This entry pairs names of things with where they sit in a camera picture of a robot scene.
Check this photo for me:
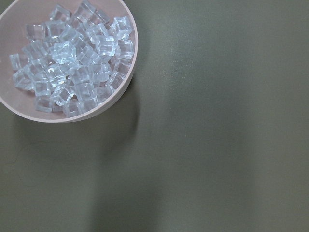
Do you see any pink bowl of ice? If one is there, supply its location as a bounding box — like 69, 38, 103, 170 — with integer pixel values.
0, 0, 138, 123

